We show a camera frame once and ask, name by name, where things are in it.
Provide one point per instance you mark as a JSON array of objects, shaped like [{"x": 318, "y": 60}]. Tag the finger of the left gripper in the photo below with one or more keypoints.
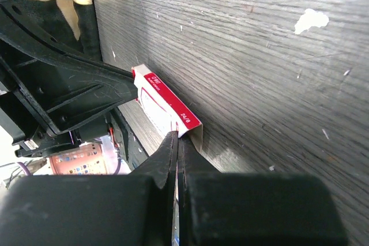
[{"x": 21, "y": 36}]

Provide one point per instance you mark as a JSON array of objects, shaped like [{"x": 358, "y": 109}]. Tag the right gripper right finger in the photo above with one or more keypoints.
[{"x": 218, "y": 208}]

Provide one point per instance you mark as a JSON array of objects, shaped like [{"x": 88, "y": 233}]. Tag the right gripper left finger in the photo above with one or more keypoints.
[{"x": 132, "y": 209}]

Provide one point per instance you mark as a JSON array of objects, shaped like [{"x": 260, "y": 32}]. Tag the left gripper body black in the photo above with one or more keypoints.
[{"x": 56, "y": 104}]

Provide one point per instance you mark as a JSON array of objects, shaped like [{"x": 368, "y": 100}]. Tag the red white staple box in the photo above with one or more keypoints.
[{"x": 164, "y": 108}]

